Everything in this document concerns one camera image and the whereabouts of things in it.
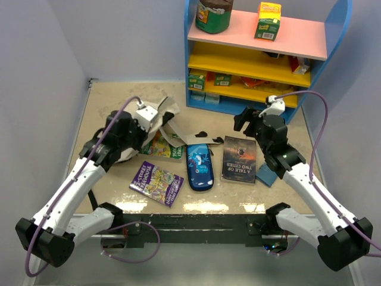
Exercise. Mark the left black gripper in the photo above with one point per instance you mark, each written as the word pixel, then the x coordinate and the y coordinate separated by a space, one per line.
pixel 143 133

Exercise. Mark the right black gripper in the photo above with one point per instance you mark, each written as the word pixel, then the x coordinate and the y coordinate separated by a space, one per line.
pixel 240 120

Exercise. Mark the beige canvas backpack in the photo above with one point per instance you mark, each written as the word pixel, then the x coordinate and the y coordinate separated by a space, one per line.
pixel 166 119

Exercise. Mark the small blue notebook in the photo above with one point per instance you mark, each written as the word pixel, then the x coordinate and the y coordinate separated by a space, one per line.
pixel 266 175

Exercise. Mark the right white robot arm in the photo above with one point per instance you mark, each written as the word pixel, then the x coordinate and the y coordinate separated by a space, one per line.
pixel 337 235

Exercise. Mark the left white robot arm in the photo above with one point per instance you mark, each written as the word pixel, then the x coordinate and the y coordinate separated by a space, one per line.
pixel 50 234

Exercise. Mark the green Treehouse book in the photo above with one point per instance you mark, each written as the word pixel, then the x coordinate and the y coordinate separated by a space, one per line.
pixel 160 147

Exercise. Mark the light blue box right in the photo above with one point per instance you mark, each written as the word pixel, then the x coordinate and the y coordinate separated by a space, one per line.
pixel 212 98

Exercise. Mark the light blue box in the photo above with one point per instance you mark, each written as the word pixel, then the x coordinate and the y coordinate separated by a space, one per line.
pixel 197 96
pixel 212 98

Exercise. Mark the orange snack packet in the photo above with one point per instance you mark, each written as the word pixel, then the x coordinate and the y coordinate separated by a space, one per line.
pixel 252 83

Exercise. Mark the green box middle shelf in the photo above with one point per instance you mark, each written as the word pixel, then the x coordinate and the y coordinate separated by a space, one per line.
pixel 222 79

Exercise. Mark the green box shelf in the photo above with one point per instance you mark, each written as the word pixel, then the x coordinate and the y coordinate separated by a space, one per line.
pixel 222 79
pixel 196 81

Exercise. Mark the A Tale of Two Cities book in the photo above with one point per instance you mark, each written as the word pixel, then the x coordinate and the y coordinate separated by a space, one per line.
pixel 239 160

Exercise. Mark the light blue box left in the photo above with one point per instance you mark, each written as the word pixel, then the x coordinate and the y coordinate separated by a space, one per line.
pixel 197 96

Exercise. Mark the blue colourful shelf unit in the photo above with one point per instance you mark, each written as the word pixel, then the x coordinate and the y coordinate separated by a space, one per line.
pixel 235 51

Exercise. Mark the blue shark pencil case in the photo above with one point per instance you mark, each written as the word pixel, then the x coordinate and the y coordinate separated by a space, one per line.
pixel 199 167

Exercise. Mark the green box left shelf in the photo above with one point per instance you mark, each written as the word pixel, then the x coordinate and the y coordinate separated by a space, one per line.
pixel 196 81

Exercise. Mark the purple 52-Storey Treehouse book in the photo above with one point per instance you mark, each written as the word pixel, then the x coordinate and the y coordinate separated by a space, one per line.
pixel 157 184

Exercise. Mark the red white box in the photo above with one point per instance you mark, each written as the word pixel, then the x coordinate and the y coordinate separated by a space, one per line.
pixel 299 65

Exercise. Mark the yellow green carton box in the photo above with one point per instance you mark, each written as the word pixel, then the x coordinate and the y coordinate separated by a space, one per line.
pixel 268 23

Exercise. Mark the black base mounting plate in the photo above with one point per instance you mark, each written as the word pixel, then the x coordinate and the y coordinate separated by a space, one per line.
pixel 247 229

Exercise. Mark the green brown jar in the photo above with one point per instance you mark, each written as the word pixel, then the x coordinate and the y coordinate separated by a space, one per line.
pixel 213 16

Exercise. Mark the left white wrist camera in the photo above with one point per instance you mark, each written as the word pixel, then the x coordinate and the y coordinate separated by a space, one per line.
pixel 145 115

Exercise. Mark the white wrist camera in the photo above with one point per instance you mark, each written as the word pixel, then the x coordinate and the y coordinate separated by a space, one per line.
pixel 275 106
pixel 145 115

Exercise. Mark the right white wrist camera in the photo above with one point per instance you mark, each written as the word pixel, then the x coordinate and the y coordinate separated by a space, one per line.
pixel 275 106

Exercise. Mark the aluminium rail frame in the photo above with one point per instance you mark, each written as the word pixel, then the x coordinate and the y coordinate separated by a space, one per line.
pixel 175 264

